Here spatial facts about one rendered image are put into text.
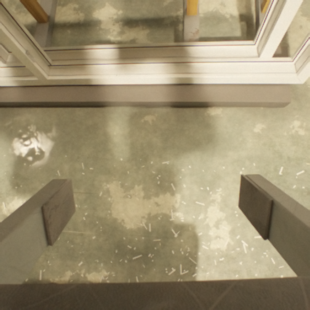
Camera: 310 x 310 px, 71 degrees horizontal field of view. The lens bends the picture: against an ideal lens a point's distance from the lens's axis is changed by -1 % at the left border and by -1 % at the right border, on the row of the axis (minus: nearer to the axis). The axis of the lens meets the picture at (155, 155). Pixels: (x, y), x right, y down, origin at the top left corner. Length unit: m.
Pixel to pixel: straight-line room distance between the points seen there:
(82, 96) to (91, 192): 0.41
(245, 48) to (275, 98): 0.22
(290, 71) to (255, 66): 0.13
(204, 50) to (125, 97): 0.37
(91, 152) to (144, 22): 0.66
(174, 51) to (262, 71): 0.35
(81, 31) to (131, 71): 0.42
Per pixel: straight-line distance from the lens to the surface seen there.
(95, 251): 1.00
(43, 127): 1.13
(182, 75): 0.91
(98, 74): 0.98
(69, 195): 0.16
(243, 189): 0.16
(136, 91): 0.96
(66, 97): 1.06
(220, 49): 0.99
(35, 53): 1.03
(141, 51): 0.99
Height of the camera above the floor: 0.91
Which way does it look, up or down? 79 degrees down
